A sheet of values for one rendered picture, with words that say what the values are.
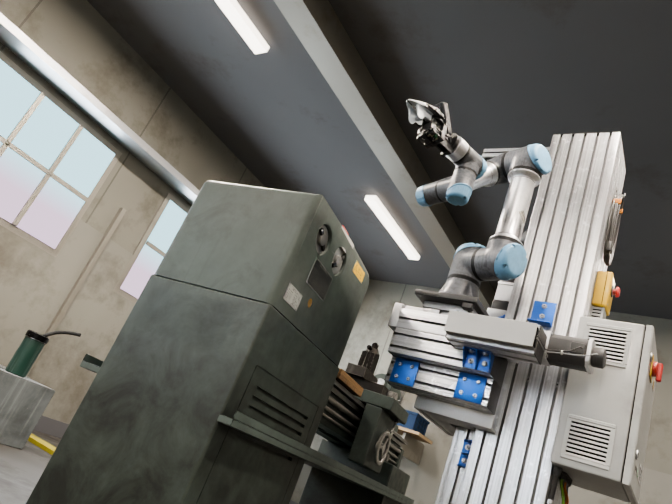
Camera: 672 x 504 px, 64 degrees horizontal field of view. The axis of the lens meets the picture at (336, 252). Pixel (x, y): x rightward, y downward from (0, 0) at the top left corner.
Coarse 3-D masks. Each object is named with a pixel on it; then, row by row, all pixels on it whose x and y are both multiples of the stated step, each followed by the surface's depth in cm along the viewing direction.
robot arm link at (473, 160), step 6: (468, 150) 172; (474, 150) 175; (468, 156) 173; (474, 156) 174; (480, 156) 176; (456, 162) 174; (462, 162) 174; (468, 162) 173; (474, 162) 174; (480, 162) 175; (474, 168) 173; (480, 168) 176; (486, 168) 177; (480, 174) 177
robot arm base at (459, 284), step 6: (450, 276) 188; (456, 276) 186; (462, 276) 185; (468, 276) 184; (450, 282) 185; (456, 282) 184; (462, 282) 183; (468, 282) 184; (474, 282) 184; (444, 288) 185; (450, 288) 183; (456, 288) 182; (462, 288) 182; (468, 288) 183; (474, 288) 184; (462, 294) 180; (468, 294) 182; (474, 294) 182
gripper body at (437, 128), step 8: (424, 120) 170; (432, 120) 166; (440, 120) 167; (424, 128) 169; (432, 128) 165; (440, 128) 168; (424, 136) 167; (432, 136) 167; (440, 136) 165; (448, 136) 170; (456, 136) 171; (440, 144) 169; (448, 144) 169; (456, 144) 170; (448, 152) 169
